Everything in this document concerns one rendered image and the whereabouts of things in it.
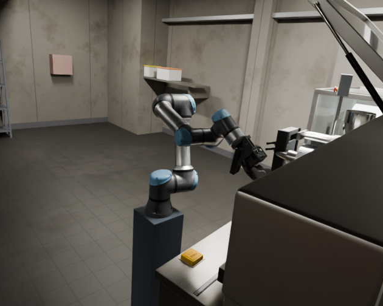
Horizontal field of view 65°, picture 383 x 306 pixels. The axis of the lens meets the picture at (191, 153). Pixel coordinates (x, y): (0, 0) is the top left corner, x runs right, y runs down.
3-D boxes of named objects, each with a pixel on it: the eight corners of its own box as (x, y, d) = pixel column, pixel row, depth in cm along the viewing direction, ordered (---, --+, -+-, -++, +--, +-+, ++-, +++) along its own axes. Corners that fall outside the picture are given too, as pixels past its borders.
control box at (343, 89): (332, 94, 148) (337, 73, 145) (347, 95, 146) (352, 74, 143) (332, 95, 142) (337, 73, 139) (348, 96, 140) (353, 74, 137)
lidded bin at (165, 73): (182, 81, 589) (182, 68, 582) (168, 81, 567) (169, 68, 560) (169, 79, 617) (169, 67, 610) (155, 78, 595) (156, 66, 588)
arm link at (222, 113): (219, 116, 132) (228, 105, 125) (233, 136, 129) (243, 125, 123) (206, 121, 128) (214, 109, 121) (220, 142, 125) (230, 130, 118)
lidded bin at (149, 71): (161, 77, 635) (162, 66, 628) (148, 77, 614) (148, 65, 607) (150, 75, 663) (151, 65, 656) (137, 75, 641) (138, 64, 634)
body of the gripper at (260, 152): (259, 161, 113) (241, 136, 116) (244, 172, 119) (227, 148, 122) (269, 157, 119) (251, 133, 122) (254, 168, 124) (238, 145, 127)
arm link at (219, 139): (193, 136, 135) (202, 122, 127) (214, 135, 141) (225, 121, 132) (197, 150, 132) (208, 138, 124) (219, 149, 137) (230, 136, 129)
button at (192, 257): (191, 251, 133) (191, 247, 133) (203, 259, 129) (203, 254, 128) (180, 258, 128) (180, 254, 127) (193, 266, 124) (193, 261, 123)
